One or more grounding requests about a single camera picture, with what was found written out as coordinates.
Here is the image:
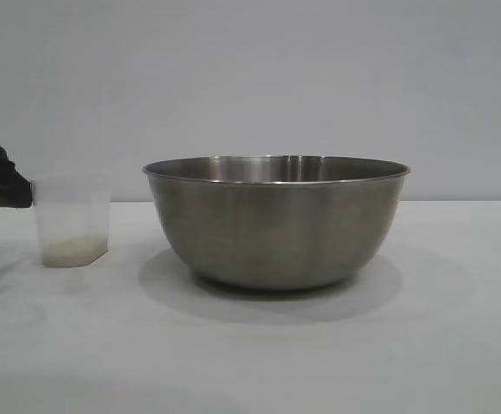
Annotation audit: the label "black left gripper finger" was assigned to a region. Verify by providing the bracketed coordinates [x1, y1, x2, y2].
[0, 141, 34, 215]

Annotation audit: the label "translucent plastic measuring cup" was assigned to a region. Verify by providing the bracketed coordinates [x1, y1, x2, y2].
[31, 172, 113, 268]

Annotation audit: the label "white rice grains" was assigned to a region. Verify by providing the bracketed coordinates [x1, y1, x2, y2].
[42, 232, 110, 267]

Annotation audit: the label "stainless steel mixing bowl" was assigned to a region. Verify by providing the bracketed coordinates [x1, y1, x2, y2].
[141, 155, 412, 292]

